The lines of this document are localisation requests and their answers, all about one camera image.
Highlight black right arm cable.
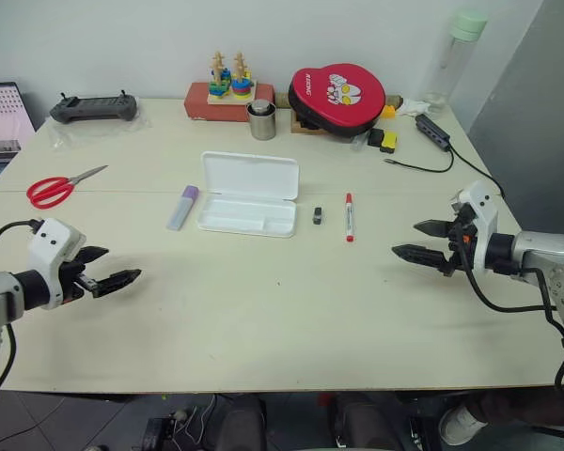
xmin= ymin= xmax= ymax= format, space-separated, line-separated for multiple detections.
xmin=450 ymin=220 xmax=564 ymax=391

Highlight white open pencil case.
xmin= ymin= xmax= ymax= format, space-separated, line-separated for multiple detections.
xmin=196 ymin=150 xmax=301 ymax=240

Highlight black power cable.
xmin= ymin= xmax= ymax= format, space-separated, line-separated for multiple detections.
xmin=449 ymin=144 xmax=506 ymax=197

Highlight clear bottle green lid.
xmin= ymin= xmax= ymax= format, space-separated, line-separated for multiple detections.
xmin=421 ymin=9 xmax=490 ymax=119

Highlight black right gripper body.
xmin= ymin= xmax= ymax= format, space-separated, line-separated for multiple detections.
xmin=441 ymin=205 xmax=478 ymax=279

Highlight black USB hub cable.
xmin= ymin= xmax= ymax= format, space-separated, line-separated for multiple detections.
xmin=384 ymin=144 xmax=456 ymax=174

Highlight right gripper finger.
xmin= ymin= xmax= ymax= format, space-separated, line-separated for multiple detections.
xmin=390 ymin=242 xmax=451 ymax=274
xmin=413 ymin=219 xmax=452 ymax=239

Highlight crumpled white tissue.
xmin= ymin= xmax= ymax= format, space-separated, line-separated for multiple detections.
xmin=397 ymin=98 xmax=431 ymax=117

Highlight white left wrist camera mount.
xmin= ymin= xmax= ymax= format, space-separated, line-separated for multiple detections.
xmin=27 ymin=217 xmax=88 ymax=311

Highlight grey handheld controller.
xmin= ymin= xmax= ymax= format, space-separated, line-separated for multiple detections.
xmin=49 ymin=89 xmax=139 ymax=125

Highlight red boxing pad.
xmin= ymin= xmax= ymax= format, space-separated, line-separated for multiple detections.
xmin=288 ymin=62 xmax=387 ymax=139

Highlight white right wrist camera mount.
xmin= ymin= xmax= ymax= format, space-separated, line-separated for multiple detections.
xmin=452 ymin=179 xmax=500 ymax=274

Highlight red cardboard box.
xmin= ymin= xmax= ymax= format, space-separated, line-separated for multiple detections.
xmin=183 ymin=81 xmax=276 ymax=124

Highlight dark rounded shape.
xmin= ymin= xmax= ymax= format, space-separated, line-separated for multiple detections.
xmin=327 ymin=396 xmax=397 ymax=451
xmin=214 ymin=396 xmax=268 ymax=451

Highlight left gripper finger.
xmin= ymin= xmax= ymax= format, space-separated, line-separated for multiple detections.
xmin=91 ymin=268 xmax=143 ymax=299
xmin=77 ymin=245 xmax=111 ymax=266

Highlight red handled scissors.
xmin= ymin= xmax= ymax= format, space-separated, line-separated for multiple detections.
xmin=25 ymin=164 xmax=110 ymax=210

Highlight person's dark trouser leg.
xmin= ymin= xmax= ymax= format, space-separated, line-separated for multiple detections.
xmin=464 ymin=391 xmax=564 ymax=429

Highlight red capped white marker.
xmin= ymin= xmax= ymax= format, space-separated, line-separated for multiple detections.
xmin=342 ymin=192 xmax=357 ymax=244

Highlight wooden colourful stacking toy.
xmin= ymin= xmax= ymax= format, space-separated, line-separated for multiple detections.
xmin=207 ymin=50 xmax=259 ymax=107

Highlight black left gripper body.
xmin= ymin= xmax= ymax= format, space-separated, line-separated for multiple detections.
xmin=57 ymin=257 xmax=99 ymax=305

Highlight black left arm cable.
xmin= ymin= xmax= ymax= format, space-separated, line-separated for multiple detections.
xmin=0 ymin=219 xmax=46 ymax=392

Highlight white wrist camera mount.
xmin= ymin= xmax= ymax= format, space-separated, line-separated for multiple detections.
xmin=27 ymin=217 xmax=88 ymax=311
xmin=452 ymin=179 xmax=500 ymax=274

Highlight brown wooden stand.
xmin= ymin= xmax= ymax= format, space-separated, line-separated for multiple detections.
xmin=289 ymin=105 xmax=331 ymax=135

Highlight open laptop computer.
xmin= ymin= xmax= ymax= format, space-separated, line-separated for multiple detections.
xmin=0 ymin=82 xmax=39 ymax=199

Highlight silver metal canister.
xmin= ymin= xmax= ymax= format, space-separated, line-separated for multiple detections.
xmin=245 ymin=98 xmax=278 ymax=141

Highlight white sneaker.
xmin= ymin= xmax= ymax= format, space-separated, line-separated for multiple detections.
xmin=438 ymin=404 xmax=489 ymax=447

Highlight purple highlighter pen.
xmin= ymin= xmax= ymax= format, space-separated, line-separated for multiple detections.
xmin=165 ymin=184 xmax=200 ymax=232

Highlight dark grey USB hub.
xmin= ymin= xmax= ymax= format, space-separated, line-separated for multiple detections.
xmin=414 ymin=113 xmax=453 ymax=153

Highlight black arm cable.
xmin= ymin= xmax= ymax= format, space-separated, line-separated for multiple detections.
xmin=0 ymin=219 xmax=46 ymax=392
xmin=450 ymin=220 xmax=564 ymax=391

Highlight clear plastic bag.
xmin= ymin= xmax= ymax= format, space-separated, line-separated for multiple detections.
xmin=46 ymin=109 xmax=152 ymax=152

